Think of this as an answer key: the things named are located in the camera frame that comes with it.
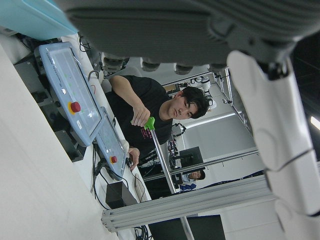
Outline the black box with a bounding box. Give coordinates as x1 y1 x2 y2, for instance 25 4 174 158
104 180 139 210

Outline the grey metal truss frame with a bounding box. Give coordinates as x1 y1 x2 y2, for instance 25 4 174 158
213 67 253 133

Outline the black pendant cable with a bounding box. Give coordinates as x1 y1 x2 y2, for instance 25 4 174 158
91 142 131 211

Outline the green-handled reacher grabber tool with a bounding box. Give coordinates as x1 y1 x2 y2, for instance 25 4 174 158
129 116 196 240

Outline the small grey teach pendant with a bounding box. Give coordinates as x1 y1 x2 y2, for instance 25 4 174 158
95 106 128 181

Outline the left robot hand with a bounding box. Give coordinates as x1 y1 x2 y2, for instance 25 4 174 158
53 0 320 240

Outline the small black background monitor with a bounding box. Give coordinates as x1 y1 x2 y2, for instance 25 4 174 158
178 146 205 169

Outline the person in black t-shirt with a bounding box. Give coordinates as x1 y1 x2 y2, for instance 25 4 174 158
104 74 211 173

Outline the large grey teach pendant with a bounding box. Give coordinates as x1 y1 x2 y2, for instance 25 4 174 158
34 41 105 148

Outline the light blue plastic bin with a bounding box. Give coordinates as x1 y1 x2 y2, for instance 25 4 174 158
0 0 80 41

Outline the black pendant stand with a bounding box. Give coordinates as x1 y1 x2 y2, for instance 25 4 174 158
13 56 88 163

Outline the person in blue-white shirt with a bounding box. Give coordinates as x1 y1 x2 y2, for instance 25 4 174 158
180 169 207 193

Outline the aluminium frame post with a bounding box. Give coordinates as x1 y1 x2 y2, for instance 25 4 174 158
100 174 277 233

